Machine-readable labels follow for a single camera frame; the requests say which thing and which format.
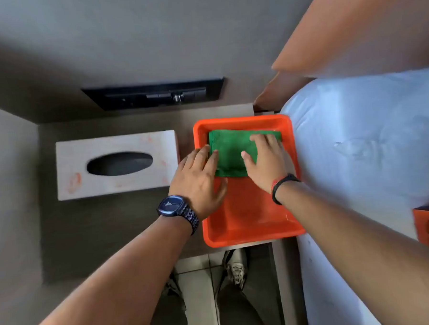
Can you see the person's left hand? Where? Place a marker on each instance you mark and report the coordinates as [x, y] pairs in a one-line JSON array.
[[197, 183]]

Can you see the person's right hand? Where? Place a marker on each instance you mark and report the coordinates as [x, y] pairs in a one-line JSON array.
[[272, 164]]

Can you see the green cleaning cloth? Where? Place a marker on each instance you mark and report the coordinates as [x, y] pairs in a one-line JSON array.
[[231, 149]]

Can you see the white tissue box cover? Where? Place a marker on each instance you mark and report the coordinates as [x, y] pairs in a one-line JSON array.
[[74, 150]]

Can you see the person's left forearm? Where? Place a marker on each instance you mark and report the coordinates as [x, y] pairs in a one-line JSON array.
[[117, 287]]

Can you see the person's right forearm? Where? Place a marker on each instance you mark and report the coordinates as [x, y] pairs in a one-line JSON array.
[[366, 260]]

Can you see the person's right shoe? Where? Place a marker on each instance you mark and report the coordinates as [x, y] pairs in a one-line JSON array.
[[238, 270]]

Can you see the person's shoe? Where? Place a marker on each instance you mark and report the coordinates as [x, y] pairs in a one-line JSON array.
[[238, 270], [172, 286]]

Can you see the person's left shoe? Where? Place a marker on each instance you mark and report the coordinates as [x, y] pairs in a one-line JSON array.
[[172, 286]]

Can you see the dark wristwatch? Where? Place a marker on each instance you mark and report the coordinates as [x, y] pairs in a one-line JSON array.
[[170, 206]]

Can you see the orange plastic tray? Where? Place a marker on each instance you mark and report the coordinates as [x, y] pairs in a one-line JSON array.
[[246, 216]]

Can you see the large white pillow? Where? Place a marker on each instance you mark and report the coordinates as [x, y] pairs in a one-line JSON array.
[[359, 124]]

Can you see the dark grey trousers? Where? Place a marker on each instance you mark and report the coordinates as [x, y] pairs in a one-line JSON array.
[[236, 310]]

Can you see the white bed sheet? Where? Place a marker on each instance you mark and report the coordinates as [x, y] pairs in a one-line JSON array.
[[325, 287]]

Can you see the brown padded headboard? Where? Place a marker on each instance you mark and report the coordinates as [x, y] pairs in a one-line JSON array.
[[354, 24]]

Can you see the black wall socket panel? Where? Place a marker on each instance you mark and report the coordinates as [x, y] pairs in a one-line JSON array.
[[125, 97]]

